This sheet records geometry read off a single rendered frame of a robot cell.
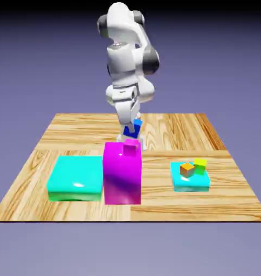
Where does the large magenta box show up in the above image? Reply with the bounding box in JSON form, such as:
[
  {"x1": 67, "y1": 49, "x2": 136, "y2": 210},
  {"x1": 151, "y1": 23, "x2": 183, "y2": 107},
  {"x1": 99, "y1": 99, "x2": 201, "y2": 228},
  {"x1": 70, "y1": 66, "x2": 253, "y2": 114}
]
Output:
[{"x1": 102, "y1": 141, "x2": 142, "y2": 206}]

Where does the small yellow cube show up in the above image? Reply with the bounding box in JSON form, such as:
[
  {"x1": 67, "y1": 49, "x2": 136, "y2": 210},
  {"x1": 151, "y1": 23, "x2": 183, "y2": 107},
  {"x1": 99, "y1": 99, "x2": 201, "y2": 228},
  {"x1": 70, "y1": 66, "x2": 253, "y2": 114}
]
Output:
[{"x1": 193, "y1": 158, "x2": 208, "y2": 176}]

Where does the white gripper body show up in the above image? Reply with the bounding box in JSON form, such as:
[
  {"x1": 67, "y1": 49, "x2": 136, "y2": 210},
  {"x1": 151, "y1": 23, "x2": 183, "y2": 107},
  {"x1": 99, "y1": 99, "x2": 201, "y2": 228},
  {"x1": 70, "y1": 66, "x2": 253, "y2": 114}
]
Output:
[{"x1": 114, "y1": 100, "x2": 142, "y2": 127}]

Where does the large cyan box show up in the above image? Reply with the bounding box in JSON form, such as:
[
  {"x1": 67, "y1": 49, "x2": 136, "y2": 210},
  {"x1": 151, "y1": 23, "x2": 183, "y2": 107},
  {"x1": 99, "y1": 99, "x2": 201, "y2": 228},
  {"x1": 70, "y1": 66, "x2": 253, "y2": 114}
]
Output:
[{"x1": 170, "y1": 161, "x2": 211, "y2": 193}]

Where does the small blue cube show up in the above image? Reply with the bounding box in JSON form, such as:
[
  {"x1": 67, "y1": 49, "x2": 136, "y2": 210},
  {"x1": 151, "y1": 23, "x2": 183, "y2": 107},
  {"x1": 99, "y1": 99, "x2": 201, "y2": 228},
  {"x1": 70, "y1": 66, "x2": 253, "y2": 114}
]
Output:
[{"x1": 123, "y1": 119, "x2": 143, "y2": 139}]

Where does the small orange cube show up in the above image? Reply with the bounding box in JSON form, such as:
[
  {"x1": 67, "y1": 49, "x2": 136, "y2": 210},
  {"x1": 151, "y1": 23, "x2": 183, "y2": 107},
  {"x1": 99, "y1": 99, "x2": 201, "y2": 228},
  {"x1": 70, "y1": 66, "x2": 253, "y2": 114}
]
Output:
[{"x1": 179, "y1": 162, "x2": 196, "y2": 179}]

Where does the large turquoise box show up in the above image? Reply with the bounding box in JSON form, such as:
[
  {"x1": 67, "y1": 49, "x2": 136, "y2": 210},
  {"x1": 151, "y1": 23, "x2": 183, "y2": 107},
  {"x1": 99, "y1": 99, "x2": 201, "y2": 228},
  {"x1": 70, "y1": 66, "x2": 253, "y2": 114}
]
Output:
[{"x1": 46, "y1": 155, "x2": 104, "y2": 203}]

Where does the small magenta cube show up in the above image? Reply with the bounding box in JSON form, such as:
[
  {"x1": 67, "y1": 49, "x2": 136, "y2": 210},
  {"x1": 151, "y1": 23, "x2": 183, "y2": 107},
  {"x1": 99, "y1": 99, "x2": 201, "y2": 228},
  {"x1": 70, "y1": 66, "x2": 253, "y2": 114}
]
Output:
[{"x1": 123, "y1": 139, "x2": 140, "y2": 157}]

